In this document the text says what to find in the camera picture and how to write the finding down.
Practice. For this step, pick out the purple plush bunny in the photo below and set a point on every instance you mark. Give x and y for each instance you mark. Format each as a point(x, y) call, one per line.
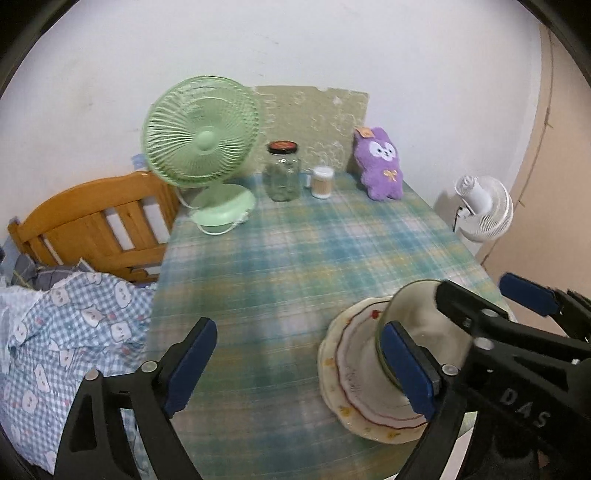
point(381, 175)

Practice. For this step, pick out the grey pillow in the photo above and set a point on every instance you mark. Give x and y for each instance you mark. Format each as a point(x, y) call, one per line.
point(51, 277)

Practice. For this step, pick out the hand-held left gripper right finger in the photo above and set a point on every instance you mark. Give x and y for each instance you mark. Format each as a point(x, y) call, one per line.
point(408, 369)

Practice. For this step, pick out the green printed board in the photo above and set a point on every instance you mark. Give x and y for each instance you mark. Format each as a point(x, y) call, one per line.
point(318, 120)

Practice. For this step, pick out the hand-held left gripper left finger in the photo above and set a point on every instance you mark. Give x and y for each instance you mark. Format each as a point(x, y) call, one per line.
point(191, 369)

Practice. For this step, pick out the cotton swab container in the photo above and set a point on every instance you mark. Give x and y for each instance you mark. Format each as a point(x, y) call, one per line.
point(322, 187)

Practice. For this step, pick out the large yellow floral plate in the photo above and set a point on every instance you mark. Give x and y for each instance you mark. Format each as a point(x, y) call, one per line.
point(328, 369)

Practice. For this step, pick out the blue checked printed blanket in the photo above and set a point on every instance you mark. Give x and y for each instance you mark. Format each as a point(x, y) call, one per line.
point(69, 332)

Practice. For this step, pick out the green desk fan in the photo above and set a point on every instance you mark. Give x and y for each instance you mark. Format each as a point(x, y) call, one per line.
point(203, 138)

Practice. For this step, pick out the white plate with red pattern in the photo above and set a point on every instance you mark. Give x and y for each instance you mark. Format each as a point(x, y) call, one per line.
point(360, 364)

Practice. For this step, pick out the white clip fan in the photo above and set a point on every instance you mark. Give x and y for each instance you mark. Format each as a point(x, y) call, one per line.
point(489, 217)

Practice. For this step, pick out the blue wall sticker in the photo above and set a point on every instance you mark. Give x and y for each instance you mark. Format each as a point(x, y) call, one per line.
point(137, 161)

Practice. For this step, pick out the glass jar with dark lid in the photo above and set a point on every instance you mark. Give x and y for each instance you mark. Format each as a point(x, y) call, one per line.
point(282, 180)

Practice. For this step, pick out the wooden headboard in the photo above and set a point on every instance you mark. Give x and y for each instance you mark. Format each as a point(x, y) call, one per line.
point(83, 207)

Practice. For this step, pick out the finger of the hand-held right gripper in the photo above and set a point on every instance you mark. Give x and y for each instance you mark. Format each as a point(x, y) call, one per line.
point(466, 304)
point(526, 290)

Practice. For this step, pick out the cream floral bowl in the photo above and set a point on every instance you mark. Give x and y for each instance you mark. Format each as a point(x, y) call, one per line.
point(415, 309)

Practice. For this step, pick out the beige door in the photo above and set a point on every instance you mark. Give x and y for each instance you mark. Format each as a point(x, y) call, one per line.
point(563, 184)

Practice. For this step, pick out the plaid tablecloth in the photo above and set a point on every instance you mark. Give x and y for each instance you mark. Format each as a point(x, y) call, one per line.
point(286, 277)

